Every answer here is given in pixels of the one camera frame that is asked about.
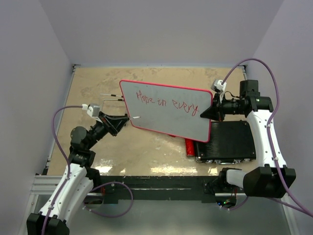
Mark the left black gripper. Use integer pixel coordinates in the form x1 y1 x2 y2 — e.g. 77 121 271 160
86 111 129 149

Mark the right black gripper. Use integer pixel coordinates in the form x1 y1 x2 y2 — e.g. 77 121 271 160
201 92 245 122

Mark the pink framed whiteboard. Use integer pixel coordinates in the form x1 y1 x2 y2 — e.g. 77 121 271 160
119 80 213 142

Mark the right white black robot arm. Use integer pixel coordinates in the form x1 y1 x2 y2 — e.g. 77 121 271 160
200 79 296 198

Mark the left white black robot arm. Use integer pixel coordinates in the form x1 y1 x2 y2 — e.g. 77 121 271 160
26 112 129 235

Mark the black ribbed case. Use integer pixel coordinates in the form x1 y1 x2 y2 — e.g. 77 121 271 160
193 120 256 165

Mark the red glitter microphone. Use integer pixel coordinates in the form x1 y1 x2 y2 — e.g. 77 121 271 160
185 139 195 158

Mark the wire whiteboard stand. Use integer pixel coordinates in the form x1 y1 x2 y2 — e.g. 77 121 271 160
100 93 128 116

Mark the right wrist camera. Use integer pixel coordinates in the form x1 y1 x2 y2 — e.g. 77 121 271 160
211 79 227 93

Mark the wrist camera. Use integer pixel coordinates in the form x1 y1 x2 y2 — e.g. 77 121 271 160
82 103 100 119
211 79 227 93

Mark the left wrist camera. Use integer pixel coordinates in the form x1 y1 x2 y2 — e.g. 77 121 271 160
82 103 100 119

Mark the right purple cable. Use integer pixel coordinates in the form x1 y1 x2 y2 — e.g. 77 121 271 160
222 58 313 217

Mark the purple cable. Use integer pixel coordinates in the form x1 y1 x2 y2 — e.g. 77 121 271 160
222 58 313 217
40 105 85 235

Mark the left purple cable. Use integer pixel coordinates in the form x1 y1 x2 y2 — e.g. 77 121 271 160
40 105 85 235

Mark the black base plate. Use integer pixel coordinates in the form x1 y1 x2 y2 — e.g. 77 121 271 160
97 175 247 205

